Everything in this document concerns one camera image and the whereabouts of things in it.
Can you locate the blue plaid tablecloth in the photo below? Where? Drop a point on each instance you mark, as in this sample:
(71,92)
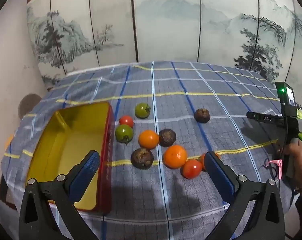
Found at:
(216,92)

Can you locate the pink ribbon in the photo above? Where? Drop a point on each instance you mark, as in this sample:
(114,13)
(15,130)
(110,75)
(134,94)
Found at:
(275,163)

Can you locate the red and gold tin box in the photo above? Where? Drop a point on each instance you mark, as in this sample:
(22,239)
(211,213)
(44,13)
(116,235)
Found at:
(66,142)

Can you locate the orange tomato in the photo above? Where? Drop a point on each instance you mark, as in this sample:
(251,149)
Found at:
(175,156)
(148,139)

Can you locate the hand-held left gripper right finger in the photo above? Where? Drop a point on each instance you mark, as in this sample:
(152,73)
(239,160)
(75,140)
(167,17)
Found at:
(219,175)

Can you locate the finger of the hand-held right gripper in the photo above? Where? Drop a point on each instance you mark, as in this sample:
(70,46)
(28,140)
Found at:
(265,118)

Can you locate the green tomato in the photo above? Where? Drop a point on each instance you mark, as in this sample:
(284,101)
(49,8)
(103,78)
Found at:
(124,133)
(142,110)

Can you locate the person's right hand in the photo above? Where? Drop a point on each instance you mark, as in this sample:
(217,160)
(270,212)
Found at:
(301,160)

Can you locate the landscape painted folding screen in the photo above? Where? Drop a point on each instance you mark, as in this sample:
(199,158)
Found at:
(166,30)

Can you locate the red tomato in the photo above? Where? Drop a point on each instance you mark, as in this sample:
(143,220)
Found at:
(191,168)
(126,121)

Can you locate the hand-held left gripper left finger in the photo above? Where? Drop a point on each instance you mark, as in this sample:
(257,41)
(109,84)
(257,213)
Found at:
(84,175)

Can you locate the orange-red tomato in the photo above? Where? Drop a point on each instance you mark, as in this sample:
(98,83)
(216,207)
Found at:
(203,163)

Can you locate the dark brown mangosteen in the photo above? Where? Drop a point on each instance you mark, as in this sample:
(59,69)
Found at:
(201,115)
(142,158)
(167,137)

